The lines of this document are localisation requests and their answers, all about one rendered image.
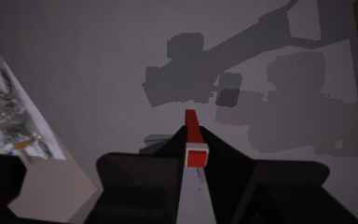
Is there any dark red peg with grey tip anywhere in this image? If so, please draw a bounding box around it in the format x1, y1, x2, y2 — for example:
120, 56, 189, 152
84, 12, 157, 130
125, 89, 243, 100
185, 109, 209, 168

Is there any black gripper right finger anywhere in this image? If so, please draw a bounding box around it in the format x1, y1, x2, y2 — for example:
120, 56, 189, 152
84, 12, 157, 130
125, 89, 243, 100
200, 126, 330, 224

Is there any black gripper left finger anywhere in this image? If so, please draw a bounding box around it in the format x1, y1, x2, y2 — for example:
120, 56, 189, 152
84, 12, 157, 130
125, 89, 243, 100
95, 125, 188, 224

